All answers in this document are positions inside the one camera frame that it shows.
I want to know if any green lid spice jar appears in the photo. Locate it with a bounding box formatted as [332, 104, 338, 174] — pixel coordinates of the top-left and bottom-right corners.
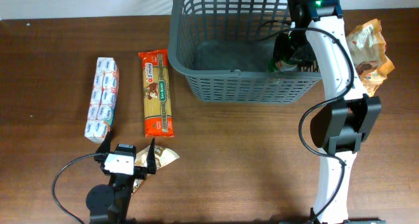
[268, 58, 278, 73]

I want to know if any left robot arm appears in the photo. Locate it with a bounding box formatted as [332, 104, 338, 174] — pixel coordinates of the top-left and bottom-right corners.
[86, 132, 157, 223]

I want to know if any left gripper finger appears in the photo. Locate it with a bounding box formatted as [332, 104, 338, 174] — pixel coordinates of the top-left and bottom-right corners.
[146, 138, 156, 174]
[96, 131, 111, 153]

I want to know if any green lid seasoning jar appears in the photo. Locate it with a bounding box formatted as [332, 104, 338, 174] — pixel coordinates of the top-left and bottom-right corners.
[273, 56, 298, 72]

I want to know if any white tissue multipack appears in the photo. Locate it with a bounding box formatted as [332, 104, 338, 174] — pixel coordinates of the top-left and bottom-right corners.
[84, 57, 119, 143]

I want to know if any orange spaghetti packet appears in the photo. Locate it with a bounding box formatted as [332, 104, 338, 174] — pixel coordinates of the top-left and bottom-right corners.
[138, 49, 175, 137]

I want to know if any grey plastic basket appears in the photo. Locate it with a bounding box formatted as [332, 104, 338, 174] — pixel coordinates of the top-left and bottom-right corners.
[168, 0, 322, 103]

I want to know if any orange snack bag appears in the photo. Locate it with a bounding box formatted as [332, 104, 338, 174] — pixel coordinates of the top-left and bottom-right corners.
[346, 19, 395, 97]

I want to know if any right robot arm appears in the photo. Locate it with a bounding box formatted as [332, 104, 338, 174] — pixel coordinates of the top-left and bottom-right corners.
[287, 0, 382, 223]

